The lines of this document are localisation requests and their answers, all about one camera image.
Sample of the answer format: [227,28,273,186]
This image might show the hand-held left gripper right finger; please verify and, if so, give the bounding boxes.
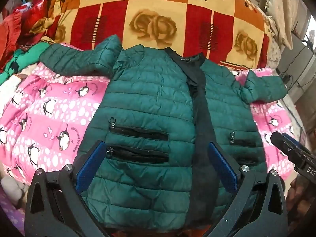
[208,142,288,237]

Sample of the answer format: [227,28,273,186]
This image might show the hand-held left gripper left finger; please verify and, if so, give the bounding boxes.
[25,140,109,237]

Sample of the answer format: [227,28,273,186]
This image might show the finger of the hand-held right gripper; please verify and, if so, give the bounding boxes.
[282,133,312,155]
[270,131,307,171]

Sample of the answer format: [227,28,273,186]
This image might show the green puffer jacket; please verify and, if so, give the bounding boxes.
[39,35,289,230]

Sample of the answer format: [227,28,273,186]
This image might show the person's right hand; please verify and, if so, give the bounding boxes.
[288,176,314,219]

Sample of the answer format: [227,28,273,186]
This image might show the pink penguin print blanket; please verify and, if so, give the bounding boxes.
[0,42,307,193]

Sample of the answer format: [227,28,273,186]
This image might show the purple floral cloth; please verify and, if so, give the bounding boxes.
[0,190,27,230]

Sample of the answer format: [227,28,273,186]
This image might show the beige lace cloth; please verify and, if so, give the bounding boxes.
[260,0,298,67]

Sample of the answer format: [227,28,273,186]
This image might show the bright green cloth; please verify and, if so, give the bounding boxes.
[5,42,50,77]

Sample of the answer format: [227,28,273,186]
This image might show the red garment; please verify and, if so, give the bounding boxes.
[0,12,24,72]

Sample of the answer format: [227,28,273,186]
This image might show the red clothing pile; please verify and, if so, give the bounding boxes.
[15,0,53,34]

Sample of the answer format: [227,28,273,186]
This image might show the rose print checkered blanket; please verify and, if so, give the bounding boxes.
[48,0,272,70]

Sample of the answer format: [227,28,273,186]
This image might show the black cable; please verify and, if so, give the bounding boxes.
[278,36,315,88]

